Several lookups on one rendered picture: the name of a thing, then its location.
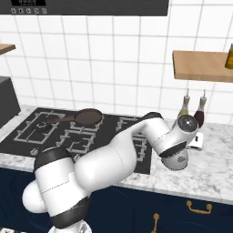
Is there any brown frying pan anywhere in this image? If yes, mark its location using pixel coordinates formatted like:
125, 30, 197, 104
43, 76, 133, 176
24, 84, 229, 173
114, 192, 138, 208
46, 107, 104, 128

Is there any small wooden wall shelf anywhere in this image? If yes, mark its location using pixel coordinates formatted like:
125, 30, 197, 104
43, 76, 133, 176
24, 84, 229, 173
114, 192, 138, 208
0, 43, 17, 56

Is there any dark red vinegar bottle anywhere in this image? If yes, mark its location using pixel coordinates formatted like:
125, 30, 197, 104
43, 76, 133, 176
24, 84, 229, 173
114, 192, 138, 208
193, 88, 208, 129

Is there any navy drawer front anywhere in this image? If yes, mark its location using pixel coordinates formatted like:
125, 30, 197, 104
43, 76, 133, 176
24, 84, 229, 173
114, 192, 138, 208
165, 190, 233, 233

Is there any olive oil bottle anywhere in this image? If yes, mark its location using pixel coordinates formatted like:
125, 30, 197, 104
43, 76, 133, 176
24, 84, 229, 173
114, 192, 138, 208
172, 87, 192, 129

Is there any dark range hood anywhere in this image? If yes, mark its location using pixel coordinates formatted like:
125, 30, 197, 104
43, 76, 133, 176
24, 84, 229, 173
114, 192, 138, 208
0, 0, 170, 17

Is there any navy cupboard door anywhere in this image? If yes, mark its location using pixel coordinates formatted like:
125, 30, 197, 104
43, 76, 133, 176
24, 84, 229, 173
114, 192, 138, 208
87, 185, 167, 233

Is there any dark grey box appliance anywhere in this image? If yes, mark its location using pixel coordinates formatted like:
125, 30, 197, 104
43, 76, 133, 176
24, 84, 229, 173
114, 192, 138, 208
0, 76, 22, 129

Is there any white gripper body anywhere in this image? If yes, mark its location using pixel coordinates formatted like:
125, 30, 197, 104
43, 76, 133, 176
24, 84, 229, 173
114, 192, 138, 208
186, 143, 204, 151

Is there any gold cupboard door handle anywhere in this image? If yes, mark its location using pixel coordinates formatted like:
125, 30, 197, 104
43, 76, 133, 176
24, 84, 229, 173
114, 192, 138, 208
151, 213, 160, 233

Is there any yellow bottle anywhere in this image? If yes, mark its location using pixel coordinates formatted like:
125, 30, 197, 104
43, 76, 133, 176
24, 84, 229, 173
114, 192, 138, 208
224, 42, 233, 70

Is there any black gas hob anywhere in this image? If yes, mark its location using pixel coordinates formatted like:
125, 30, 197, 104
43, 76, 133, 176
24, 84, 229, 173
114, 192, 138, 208
0, 106, 153, 176

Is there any navy oven front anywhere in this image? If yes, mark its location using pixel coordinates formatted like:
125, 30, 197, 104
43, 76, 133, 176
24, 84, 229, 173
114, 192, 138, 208
0, 167, 54, 233

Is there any large wooden wall shelf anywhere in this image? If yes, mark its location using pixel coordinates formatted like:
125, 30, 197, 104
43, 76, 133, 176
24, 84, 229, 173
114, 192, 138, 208
172, 49, 233, 84

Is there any gold drawer handle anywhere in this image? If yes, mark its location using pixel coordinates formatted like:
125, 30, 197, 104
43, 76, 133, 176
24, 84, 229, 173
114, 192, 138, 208
186, 199, 213, 215

